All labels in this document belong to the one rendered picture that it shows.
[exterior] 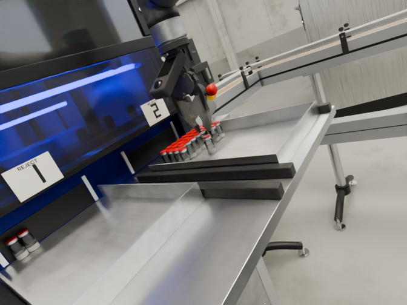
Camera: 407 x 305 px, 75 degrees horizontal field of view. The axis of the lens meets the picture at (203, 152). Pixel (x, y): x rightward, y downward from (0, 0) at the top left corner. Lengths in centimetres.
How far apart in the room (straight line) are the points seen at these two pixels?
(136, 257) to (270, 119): 49
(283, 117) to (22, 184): 58
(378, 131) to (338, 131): 18
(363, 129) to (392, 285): 71
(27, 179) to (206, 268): 38
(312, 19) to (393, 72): 88
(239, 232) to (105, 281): 17
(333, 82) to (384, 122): 154
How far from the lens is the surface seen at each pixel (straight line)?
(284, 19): 1019
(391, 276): 146
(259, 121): 74
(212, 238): 37
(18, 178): 58
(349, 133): 156
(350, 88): 304
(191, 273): 34
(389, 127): 154
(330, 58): 143
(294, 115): 69
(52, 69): 64
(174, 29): 61
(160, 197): 54
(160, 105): 77
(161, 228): 40
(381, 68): 304
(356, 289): 142
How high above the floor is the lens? 109
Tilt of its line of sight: 18 degrees down
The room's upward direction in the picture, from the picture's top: 23 degrees counter-clockwise
